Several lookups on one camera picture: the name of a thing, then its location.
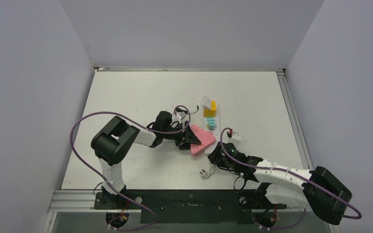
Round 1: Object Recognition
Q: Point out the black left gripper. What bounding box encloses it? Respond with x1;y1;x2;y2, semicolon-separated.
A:
162;121;201;149

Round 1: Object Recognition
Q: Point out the pink triangular plug adapter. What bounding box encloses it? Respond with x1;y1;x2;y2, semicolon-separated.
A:
190;125;216;157

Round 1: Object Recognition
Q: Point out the white power strip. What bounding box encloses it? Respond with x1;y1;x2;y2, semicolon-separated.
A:
203;116;220;155

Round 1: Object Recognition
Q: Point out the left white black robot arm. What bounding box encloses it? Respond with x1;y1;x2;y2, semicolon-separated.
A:
91;111;202;209

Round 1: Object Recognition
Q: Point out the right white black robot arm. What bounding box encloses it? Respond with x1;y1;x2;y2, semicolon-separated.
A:
208;143;352;225

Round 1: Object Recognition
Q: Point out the teal plug adapter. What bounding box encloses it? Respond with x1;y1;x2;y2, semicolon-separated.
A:
206;117;216;129

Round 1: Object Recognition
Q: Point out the yellow plug adapter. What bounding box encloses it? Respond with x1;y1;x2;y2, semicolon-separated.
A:
203;100;217;117

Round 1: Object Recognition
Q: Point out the white power strip cord plug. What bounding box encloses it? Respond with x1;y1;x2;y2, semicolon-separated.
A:
199;163;215;180

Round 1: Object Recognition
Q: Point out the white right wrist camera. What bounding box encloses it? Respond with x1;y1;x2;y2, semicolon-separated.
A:
228;132;242;147

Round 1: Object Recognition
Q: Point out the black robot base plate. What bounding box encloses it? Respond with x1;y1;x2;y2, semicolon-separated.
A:
94;189;287;224

